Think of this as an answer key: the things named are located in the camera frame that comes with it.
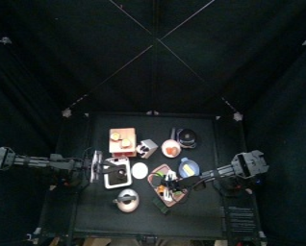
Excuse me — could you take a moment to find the white round plate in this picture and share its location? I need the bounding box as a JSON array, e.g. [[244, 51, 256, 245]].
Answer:
[[129, 161, 149, 180]]

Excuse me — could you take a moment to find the blue toy bowl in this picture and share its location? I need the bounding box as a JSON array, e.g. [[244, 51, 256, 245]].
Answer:
[[177, 157, 201, 179]]

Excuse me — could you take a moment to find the yellow toy food piece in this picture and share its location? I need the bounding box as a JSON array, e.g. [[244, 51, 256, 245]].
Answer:
[[181, 161, 195, 176]]

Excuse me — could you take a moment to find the pink toy cutting board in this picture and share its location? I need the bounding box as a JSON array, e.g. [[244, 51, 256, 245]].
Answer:
[[146, 163, 189, 208]]

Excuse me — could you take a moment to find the dark green toy vegetable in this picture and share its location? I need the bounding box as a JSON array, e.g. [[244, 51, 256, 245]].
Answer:
[[152, 197, 171, 215]]

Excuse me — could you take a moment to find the orange wooden toy box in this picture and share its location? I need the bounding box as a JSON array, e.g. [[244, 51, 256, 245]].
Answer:
[[108, 127, 137, 159]]

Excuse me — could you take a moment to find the grey toy toaster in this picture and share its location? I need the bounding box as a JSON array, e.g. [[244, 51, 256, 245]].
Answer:
[[134, 138, 159, 160]]

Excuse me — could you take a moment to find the orange toy food piece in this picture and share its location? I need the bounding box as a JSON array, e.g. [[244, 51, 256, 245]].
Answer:
[[164, 146, 181, 157]]

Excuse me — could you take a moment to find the black toy pot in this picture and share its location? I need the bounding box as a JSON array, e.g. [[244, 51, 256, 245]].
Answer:
[[176, 128, 199, 150]]

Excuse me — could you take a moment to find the white printed table label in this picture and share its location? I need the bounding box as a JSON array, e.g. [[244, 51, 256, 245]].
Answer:
[[225, 205, 256, 234]]

